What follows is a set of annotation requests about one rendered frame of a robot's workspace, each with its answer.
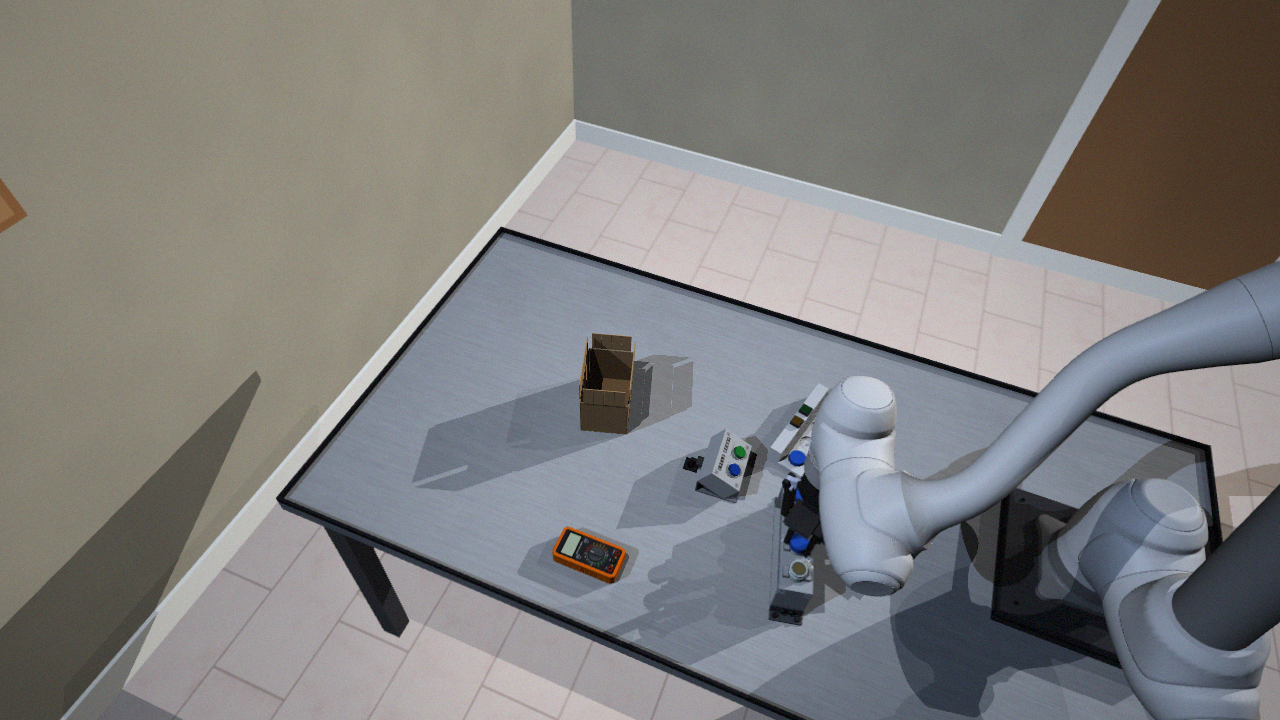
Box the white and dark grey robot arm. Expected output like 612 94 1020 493
785 261 1280 720

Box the brown cardboard box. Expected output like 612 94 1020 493
579 333 636 434

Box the orange digital multimeter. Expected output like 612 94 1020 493
552 527 625 584

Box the white key panel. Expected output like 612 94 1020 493
684 429 753 503

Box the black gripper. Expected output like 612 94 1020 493
781 471 824 559

